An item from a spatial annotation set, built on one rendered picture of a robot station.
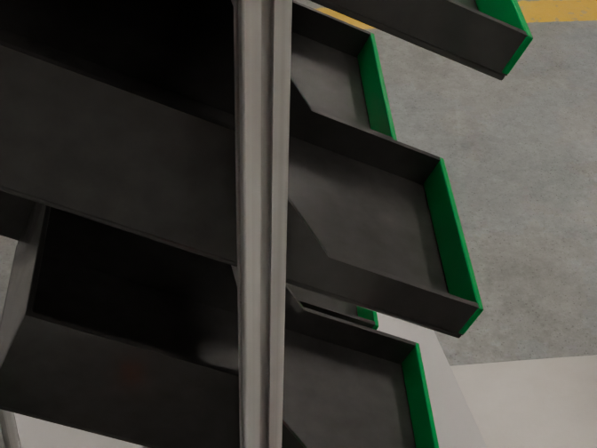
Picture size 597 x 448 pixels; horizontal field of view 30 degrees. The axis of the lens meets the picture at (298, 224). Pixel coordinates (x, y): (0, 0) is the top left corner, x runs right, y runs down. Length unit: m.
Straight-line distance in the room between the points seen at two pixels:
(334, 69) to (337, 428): 0.24
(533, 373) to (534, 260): 1.48
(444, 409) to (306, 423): 0.52
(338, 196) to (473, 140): 2.47
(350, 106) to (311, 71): 0.04
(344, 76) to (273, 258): 0.29
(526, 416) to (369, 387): 0.48
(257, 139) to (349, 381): 0.32
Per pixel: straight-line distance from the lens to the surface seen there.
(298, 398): 0.72
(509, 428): 1.21
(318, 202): 0.61
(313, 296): 0.81
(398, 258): 0.61
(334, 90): 0.75
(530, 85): 3.36
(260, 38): 0.44
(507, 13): 0.51
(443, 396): 1.22
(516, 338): 2.53
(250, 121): 0.46
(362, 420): 0.74
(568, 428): 1.22
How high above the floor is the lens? 1.77
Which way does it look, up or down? 40 degrees down
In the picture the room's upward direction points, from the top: 2 degrees clockwise
